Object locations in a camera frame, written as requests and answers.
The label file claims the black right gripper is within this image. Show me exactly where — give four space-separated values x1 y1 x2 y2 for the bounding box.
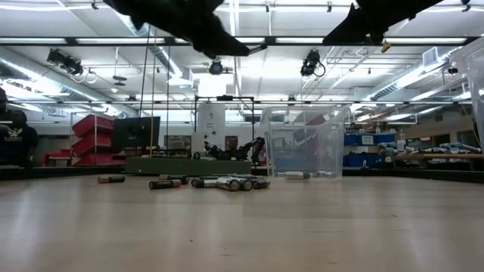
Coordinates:
323 0 443 45

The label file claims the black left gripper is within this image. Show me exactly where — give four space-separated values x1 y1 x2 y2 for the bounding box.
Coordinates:
104 0 251 60

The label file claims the round black ceiling fixture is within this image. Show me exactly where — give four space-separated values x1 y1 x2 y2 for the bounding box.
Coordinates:
208 59 225 76

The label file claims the white cabinet panel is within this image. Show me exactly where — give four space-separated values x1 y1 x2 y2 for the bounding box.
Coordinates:
196 104 227 152

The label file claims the white ceiling vent box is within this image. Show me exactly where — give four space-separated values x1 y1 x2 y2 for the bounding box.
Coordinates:
422 46 439 68

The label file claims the person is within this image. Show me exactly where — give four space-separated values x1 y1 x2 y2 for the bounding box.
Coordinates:
222 135 243 159
0 109 39 167

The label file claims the labelled blue bin row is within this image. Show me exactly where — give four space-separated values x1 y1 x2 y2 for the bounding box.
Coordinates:
344 132 396 147

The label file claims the black monitor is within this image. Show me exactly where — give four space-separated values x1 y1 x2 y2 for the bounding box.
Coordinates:
111 116 162 150

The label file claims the plain blue bin row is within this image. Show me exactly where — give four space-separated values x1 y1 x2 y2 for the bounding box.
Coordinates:
343 153 394 168

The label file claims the large clear plastic bin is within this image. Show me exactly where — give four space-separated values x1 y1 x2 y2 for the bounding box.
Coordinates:
449 36 484 152

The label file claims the small clear plastic bin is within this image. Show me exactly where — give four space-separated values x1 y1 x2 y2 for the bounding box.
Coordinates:
259 105 352 179

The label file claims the red storage bin rack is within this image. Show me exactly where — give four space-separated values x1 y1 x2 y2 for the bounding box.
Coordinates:
41 114 128 167

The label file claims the black ceiling track light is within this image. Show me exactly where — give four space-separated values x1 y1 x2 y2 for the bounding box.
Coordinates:
45 48 85 76

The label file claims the wooden workbench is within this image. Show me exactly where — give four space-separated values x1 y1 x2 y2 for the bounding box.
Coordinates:
392 152 484 160

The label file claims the black overhead camera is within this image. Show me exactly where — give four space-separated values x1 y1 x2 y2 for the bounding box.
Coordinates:
299 48 327 79

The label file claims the black rig frame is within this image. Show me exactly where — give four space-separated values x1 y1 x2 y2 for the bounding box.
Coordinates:
194 94 256 152

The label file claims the spiral ceiling duct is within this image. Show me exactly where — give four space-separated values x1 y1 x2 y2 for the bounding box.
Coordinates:
369 81 402 102

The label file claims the yellow hanging cable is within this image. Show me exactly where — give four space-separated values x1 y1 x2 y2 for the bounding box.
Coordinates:
149 45 157 158

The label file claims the black overhead frame bar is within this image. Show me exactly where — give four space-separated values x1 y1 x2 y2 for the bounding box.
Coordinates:
0 35 480 48

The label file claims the black table frame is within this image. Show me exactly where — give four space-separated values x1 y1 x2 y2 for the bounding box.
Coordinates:
0 165 484 185

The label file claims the silver ventilation duct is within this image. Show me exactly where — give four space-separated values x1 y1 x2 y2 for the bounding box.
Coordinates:
0 47 139 119

